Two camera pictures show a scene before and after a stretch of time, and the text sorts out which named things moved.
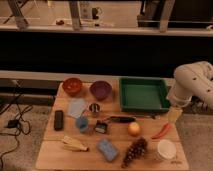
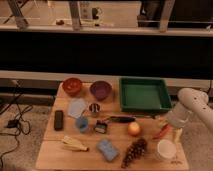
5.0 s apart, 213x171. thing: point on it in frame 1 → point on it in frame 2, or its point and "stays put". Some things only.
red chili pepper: x=166 y=127 stays put
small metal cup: x=94 y=107 stays put
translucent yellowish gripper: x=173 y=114 → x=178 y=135
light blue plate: x=77 y=106 stays put
